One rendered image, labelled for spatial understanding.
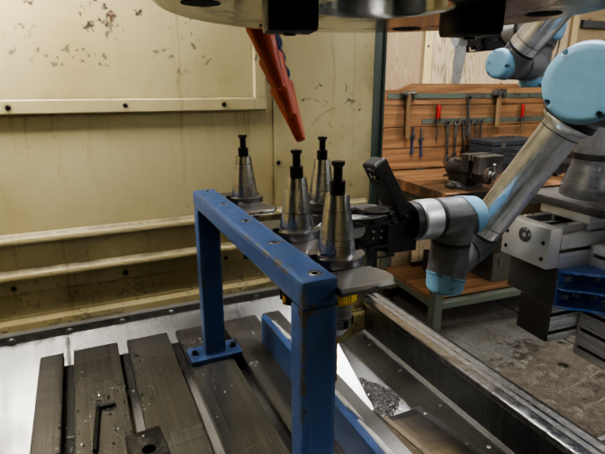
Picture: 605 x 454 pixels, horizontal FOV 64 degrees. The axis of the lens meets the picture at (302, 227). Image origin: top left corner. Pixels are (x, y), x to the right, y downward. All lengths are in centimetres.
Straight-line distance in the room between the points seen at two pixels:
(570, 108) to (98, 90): 89
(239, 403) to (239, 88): 71
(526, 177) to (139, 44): 84
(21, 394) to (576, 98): 115
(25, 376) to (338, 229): 87
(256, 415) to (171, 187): 59
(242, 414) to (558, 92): 69
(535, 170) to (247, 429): 68
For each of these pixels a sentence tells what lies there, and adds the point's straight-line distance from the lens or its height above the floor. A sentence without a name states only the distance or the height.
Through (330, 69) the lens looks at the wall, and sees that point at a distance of 131.
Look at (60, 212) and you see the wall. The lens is 118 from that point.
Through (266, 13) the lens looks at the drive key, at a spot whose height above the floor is 143.
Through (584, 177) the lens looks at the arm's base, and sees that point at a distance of 125.
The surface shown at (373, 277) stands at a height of 122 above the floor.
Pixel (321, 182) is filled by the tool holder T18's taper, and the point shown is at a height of 126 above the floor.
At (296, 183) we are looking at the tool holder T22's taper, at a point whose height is 129.
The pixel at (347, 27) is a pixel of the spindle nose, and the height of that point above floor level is 143.
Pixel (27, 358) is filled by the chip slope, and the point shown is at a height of 83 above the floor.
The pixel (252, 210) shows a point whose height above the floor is 122.
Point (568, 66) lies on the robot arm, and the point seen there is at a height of 143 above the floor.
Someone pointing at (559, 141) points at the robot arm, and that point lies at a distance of 100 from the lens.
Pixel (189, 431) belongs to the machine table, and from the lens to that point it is 82.
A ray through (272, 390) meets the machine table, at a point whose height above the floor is 90.
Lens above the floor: 140
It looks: 16 degrees down
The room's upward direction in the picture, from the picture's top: straight up
